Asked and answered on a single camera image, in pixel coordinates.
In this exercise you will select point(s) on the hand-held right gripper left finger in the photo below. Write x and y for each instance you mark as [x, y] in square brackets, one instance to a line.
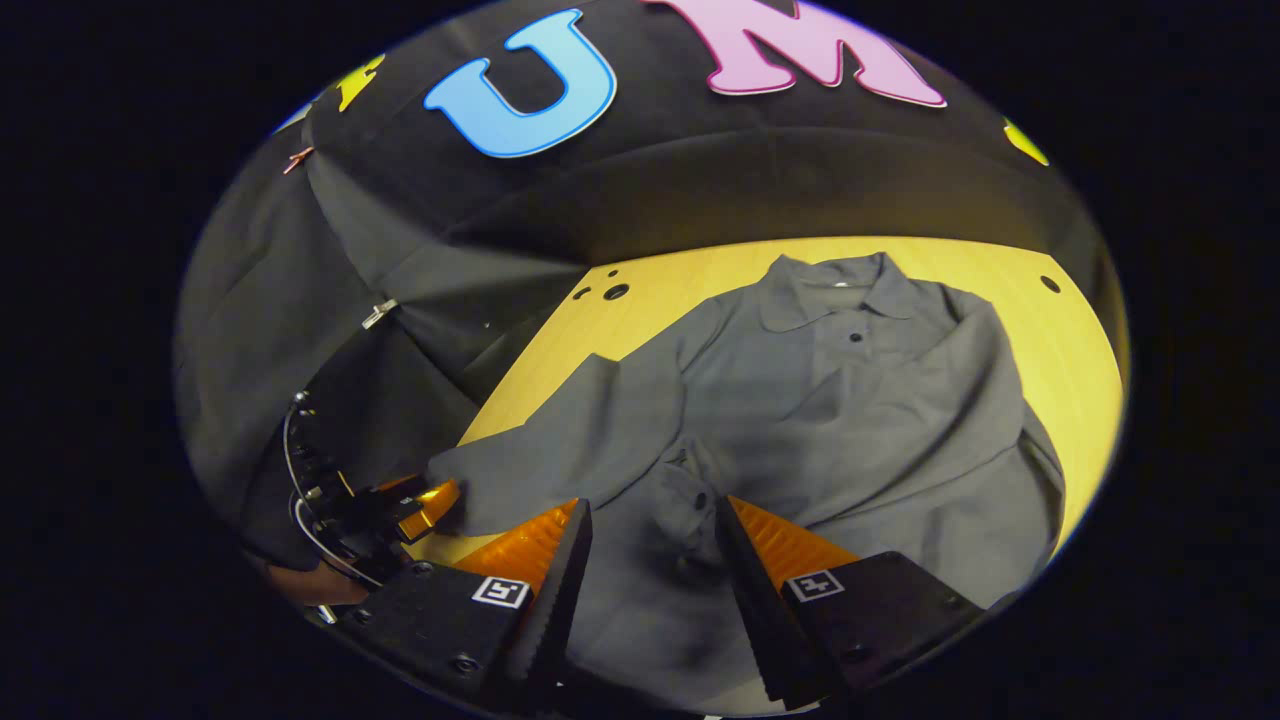
[555, 610]

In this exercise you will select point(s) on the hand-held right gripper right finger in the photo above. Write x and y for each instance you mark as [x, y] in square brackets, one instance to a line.
[760, 610]

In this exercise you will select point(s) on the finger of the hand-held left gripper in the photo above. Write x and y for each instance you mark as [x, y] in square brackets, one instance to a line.
[432, 505]

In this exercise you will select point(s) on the grey button-up shirt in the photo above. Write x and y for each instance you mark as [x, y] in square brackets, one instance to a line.
[880, 430]

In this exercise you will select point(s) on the silver backdrop clip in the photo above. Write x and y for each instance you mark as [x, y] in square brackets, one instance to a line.
[379, 313]

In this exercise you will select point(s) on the red backdrop clip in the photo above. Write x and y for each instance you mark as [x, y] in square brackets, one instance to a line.
[297, 158]

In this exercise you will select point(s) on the black backdrop cloth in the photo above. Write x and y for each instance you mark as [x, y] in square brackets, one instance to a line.
[700, 170]

